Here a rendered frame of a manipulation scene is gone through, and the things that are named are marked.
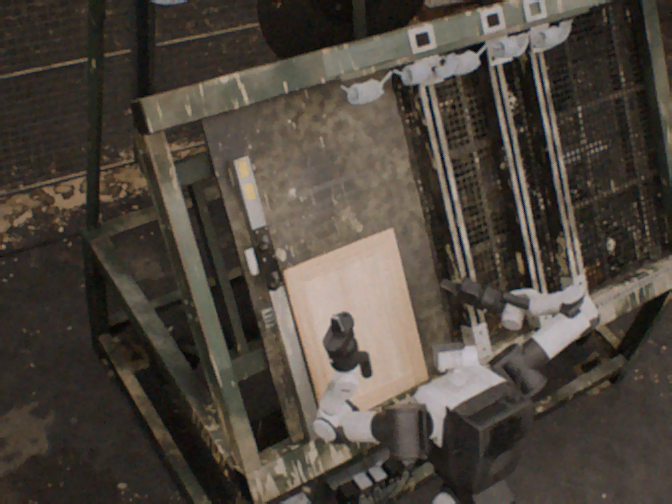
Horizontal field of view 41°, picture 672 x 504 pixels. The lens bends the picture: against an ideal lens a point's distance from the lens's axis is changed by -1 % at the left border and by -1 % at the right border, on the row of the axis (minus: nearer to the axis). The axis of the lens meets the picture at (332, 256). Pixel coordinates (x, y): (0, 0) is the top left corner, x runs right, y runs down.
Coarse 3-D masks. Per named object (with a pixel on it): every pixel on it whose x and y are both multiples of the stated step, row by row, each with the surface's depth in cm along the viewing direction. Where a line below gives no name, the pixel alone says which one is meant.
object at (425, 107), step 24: (432, 48) 299; (432, 72) 300; (432, 96) 305; (432, 120) 308; (432, 144) 307; (432, 168) 311; (432, 192) 316; (456, 192) 314; (456, 216) 315; (456, 240) 316; (456, 264) 318; (480, 312) 324; (480, 336) 325
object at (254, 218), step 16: (240, 160) 275; (240, 176) 275; (240, 192) 277; (256, 192) 278; (256, 208) 279; (256, 224) 279; (256, 256) 283; (272, 304) 285; (288, 320) 288; (288, 336) 289; (288, 352) 289; (288, 368) 292; (304, 368) 293; (304, 384) 293; (304, 400) 294; (304, 416) 294; (304, 432) 299
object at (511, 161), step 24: (504, 24) 313; (480, 48) 317; (480, 72) 321; (504, 96) 321; (504, 120) 322; (504, 144) 323; (504, 168) 327; (504, 192) 332; (528, 216) 332; (528, 240) 333; (528, 264) 334; (528, 288) 339; (528, 312) 343
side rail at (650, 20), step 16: (640, 0) 356; (640, 16) 358; (656, 16) 360; (640, 32) 361; (656, 32) 361; (640, 48) 364; (656, 48) 362; (656, 64) 363; (640, 80) 369; (656, 80) 363; (656, 96) 365; (640, 112) 375; (656, 112) 368; (656, 128) 370; (656, 144) 373; (656, 208) 385
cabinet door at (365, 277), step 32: (320, 256) 295; (352, 256) 301; (384, 256) 307; (288, 288) 290; (320, 288) 296; (352, 288) 302; (384, 288) 309; (320, 320) 297; (384, 320) 310; (320, 352) 298; (384, 352) 311; (416, 352) 318; (320, 384) 299; (384, 384) 312; (416, 384) 319
